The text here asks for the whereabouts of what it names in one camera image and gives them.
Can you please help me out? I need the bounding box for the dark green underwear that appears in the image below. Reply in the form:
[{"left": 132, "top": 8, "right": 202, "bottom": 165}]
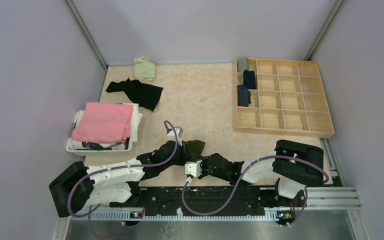
[{"left": 184, "top": 139, "right": 206, "bottom": 162}]

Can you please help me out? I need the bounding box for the navy underwear cream waistband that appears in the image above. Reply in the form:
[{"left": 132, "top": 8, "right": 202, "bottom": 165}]
[{"left": 236, "top": 84, "right": 252, "bottom": 107}]

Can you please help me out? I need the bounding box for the navy orange underwear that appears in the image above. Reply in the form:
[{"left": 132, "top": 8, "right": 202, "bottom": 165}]
[{"left": 243, "top": 69, "right": 257, "bottom": 90}]

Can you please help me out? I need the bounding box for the grey underwear white waistband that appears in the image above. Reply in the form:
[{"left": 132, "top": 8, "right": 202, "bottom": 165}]
[{"left": 236, "top": 57, "right": 251, "bottom": 73}]

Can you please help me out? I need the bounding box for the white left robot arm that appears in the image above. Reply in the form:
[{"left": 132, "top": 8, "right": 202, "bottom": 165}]
[{"left": 48, "top": 140, "right": 193, "bottom": 218}]

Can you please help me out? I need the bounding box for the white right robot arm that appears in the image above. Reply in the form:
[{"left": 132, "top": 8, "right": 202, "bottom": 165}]
[{"left": 185, "top": 139, "right": 329, "bottom": 206}]

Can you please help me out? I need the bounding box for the black underwear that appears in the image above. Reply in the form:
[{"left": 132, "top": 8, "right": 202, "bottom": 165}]
[{"left": 105, "top": 78, "right": 164, "bottom": 112}]

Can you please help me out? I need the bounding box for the light green underwear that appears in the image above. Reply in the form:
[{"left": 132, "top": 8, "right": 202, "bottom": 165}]
[{"left": 133, "top": 57, "right": 156, "bottom": 81}]

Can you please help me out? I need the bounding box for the white folded cloth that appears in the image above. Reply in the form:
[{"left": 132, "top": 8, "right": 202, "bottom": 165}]
[{"left": 70, "top": 103, "right": 140, "bottom": 150}]

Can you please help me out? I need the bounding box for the pink folded cloth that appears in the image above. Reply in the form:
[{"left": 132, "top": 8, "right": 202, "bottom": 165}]
[{"left": 71, "top": 102, "right": 134, "bottom": 144}]

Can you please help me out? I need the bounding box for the wooden compartment tray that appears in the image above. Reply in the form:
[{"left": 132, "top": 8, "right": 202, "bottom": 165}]
[{"left": 233, "top": 58, "right": 335, "bottom": 139}]

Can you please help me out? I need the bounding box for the white perforated plastic basket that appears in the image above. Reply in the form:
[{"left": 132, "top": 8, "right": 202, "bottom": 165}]
[{"left": 65, "top": 110, "right": 143, "bottom": 157}]

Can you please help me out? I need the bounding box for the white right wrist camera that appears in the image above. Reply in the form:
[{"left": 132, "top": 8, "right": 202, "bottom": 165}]
[{"left": 184, "top": 160, "right": 202, "bottom": 179}]

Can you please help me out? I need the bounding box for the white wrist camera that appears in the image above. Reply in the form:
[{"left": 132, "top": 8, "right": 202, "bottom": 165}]
[
  {"left": 167, "top": 126, "right": 184, "bottom": 146},
  {"left": 184, "top": 160, "right": 202, "bottom": 179}
]

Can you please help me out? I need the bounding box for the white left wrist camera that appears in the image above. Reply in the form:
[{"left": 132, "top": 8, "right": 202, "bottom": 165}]
[{"left": 167, "top": 126, "right": 184, "bottom": 146}]

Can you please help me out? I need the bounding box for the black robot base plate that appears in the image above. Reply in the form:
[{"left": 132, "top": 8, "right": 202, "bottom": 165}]
[{"left": 109, "top": 185, "right": 305, "bottom": 217}]

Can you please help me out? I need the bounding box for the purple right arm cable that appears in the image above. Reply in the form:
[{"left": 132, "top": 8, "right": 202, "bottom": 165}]
[{"left": 181, "top": 155, "right": 330, "bottom": 228}]

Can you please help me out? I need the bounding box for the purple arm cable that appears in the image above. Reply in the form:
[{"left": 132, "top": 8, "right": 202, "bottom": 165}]
[
  {"left": 66, "top": 120, "right": 180, "bottom": 240},
  {"left": 181, "top": 155, "right": 330, "bottom": 228}
]

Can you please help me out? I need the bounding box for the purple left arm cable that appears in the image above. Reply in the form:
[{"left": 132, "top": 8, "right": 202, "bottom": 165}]
[{"left": 66, "top": 120, "right": 180, "bottom": 240}]

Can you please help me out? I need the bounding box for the aluminium frame rail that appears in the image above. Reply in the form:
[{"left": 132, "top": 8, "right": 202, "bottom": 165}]
[{"left": 52, "top": 186, "right": 372, "bottom": 240}]

